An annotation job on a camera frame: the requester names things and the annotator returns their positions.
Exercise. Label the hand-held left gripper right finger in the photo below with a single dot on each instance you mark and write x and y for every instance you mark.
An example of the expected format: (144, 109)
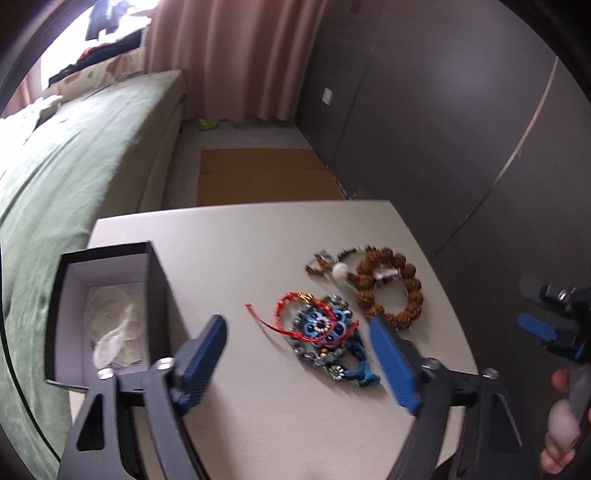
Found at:
(390, 360)

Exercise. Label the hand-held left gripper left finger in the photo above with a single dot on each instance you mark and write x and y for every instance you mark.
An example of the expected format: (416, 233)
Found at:
(207, 350)

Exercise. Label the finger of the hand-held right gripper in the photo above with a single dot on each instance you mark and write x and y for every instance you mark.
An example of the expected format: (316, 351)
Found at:
(547, 293)
(538, 325)

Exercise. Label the black jewelry box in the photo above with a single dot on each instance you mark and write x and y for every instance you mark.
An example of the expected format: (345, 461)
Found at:
(154, 295)

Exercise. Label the person's right hand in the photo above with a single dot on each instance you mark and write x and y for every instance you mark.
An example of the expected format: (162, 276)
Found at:
(563, 422)

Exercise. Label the white plastic bag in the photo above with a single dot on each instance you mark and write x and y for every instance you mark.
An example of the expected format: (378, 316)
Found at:
(115, 318)

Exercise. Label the white side table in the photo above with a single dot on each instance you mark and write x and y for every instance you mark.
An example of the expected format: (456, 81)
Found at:
(240, 249)

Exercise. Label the flat brown cardboard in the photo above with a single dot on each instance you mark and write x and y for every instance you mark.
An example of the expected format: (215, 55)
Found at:
(263, 177)

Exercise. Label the beige bed mattress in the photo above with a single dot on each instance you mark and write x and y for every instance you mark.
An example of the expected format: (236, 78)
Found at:
(161, 152)

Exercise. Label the small green floor scrap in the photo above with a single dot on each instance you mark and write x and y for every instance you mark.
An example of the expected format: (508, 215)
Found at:
(207, 123)

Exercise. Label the green bed blanket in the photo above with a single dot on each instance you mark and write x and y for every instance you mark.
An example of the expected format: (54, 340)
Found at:
(74, 166)

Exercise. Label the pink curtain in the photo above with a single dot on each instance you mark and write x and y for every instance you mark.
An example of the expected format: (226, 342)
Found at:
(231, 55)

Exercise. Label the white floral quilt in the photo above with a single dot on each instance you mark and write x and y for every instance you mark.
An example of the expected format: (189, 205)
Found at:
(27, 115)

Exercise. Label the floral pillow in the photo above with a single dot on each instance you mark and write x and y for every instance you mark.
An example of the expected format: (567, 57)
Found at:
(106, 69)

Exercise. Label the dark clothes pile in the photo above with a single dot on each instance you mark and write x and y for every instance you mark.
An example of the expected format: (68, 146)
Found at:
(101, 53)

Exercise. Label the white wall switch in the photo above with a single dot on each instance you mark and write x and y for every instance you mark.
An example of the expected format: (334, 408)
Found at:
(327, 96)

